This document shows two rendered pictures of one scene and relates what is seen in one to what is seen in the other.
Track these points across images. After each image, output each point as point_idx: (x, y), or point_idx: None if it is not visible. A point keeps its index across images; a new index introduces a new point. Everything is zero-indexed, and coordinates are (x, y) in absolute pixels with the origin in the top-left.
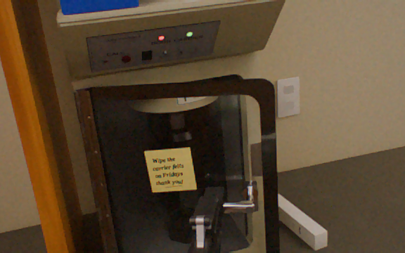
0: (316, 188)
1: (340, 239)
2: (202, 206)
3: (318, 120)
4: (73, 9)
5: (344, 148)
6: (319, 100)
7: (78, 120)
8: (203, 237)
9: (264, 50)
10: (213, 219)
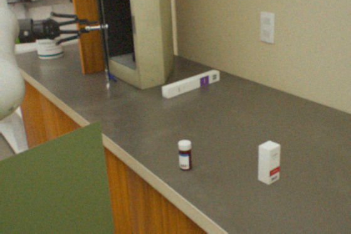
0: (235, 91)
1: (175, 100)
2: (65, 14)
3: (287, 55)
4: None
5: (304, 90)
6: (288, 38)
7: (180, 3)
8: (49, 17)
9: None
10: (68, 21)
